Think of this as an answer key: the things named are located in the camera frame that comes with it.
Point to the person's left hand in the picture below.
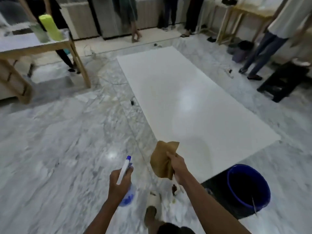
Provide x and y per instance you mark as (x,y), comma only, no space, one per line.
(119,186)

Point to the person's right hand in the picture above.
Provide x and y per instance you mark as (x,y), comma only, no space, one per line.
(178,165)

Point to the blue spray bottle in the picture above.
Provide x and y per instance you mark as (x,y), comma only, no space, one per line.
(125,190)

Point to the brown cleaning cloth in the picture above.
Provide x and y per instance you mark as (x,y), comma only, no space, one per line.
(162,158)

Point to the person's left forearm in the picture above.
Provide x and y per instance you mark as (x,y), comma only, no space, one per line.
(102,216)

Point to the person's right forearm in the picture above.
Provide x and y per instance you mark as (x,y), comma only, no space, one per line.
(212,207)

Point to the person's left leg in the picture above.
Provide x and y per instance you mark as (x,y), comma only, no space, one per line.
(150,218)

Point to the person's black shorts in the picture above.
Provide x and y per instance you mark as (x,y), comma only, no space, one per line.
(173,229)

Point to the white glossy table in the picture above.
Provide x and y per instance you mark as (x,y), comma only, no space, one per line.
(182,95)

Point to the beige slipper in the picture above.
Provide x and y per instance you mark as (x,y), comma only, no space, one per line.
(153,198)

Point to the black plastic stool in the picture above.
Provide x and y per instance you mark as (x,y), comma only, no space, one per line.
(214,192)
(280,82)

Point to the blue plastic bucket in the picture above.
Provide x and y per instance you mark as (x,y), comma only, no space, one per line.
(248,187)

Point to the thin stirring stick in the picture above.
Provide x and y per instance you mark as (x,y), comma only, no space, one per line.
(254,205)

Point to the grey round basin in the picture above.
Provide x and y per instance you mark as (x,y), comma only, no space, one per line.
(231,48)

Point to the purple trash bin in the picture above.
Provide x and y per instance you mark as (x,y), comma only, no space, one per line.
(240,52)

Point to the small black box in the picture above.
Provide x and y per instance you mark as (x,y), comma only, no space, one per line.
(211,39)

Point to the pink plastic bag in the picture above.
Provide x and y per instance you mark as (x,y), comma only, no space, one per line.
(301,62)

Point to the light wooden table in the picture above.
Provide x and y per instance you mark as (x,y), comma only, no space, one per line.
(36,46)

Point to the grey metal cabinet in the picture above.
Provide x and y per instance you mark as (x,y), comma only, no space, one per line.
(97,17)

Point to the black cloth bundle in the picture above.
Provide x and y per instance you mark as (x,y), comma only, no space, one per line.
(229,1)

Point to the lime green plastic sheet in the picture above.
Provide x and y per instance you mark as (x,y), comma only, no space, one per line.
(51,27)

